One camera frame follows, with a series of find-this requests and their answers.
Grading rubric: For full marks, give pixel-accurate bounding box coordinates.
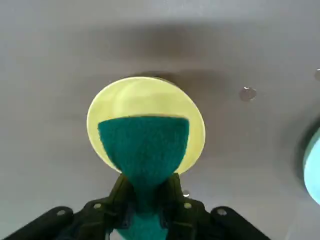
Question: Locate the pale green round plate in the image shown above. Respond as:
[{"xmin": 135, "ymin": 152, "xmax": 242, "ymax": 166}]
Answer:
[{"xmin": 303, "ymin": 128, "xmax": 320, "ymax": 205}]

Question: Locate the green and yellow sponge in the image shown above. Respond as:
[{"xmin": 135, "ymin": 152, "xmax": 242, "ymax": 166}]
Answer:
[{"xmin": 97, "ymin": 116, "xmax": 191, "ymax": 240}]

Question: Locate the small yellow dish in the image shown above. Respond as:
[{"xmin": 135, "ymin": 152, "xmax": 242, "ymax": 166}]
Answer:
[{"xmin": 86, "ymin": 76, "xmax": 207, "ymax": 175}]

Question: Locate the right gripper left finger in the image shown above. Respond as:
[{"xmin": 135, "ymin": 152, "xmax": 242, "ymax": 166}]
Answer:
[{"xmin": 0, "ymin": 174, "xmax": 137, "ymax": 240}]

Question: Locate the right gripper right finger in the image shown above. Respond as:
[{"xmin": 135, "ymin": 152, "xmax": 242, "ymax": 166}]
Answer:
[{"xmin": 159, "ymin": 172, "xmax": 273, "ymax": 240}]

